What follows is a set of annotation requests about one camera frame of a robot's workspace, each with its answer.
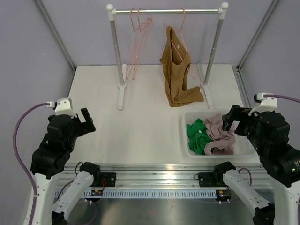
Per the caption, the aluminium mounting rail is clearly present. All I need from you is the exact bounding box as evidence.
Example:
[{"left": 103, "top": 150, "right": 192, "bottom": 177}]
[{"left": 31, "top": 163, "right": 268, "bottom": 188}]

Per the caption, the white clothes rack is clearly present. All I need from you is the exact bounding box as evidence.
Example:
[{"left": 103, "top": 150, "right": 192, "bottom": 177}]
[{"left": 106, "top": 2, "right": 229, "bottom": 110}]

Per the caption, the pink hanger with brown top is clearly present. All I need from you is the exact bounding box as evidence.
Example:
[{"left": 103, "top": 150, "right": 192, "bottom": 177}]
[{"left": 163, "top": 7, "right": 197, "bottom": 79}]

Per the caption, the white plastic basket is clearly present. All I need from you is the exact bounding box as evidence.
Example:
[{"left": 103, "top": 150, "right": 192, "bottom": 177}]
[{"left": 182, "top": 109, "right": 257, "bottom": 159}]

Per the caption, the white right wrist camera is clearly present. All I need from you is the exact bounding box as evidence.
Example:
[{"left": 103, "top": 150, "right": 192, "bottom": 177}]
[{"left": 248, "top": 92, "right": 278, "bottom": 116}]

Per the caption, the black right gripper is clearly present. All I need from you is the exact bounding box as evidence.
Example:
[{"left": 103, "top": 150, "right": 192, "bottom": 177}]
[{"left": 222, "top": 104, "right": 268, "bottom": 154}]

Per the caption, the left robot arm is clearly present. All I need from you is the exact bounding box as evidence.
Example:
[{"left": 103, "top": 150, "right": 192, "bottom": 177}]
[{"left": 24, "top": 108, "right": 101, "bottom": 225}]

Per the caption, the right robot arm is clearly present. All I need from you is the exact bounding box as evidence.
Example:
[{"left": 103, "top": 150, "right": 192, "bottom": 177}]
[{"left": 212, "top": 105, "right": 300, "bottom": 225}]

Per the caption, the pink tank top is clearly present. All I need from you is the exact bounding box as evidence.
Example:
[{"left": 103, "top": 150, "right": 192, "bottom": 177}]
[{"left": 203, "top": 113, "right": 236, "bottom": 155}]

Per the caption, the brown tank top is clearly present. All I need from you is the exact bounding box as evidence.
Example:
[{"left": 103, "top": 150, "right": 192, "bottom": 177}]
[{"left": 160, "top": 26, "right": 204, "bottom": 107}]

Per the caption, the green tank top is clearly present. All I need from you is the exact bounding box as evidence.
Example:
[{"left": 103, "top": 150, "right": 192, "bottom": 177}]
[{"left": 186, "top": 119, "right": 213, "bottom": 155}]

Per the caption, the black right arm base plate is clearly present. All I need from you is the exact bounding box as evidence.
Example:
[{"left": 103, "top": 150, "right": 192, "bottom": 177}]
[{"left": 197, "top": 172, "right": 226, "bottom": 188}]

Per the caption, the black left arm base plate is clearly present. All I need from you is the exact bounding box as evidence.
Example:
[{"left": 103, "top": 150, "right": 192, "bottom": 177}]
[{"left": 91, "top": 172, "right": 117, "bottom": 188}]

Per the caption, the white slotted cable duct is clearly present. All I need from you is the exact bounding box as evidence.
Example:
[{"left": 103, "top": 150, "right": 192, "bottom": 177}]
[{"left": 55, "top": 189, "right": 218, "bottom": 199}]

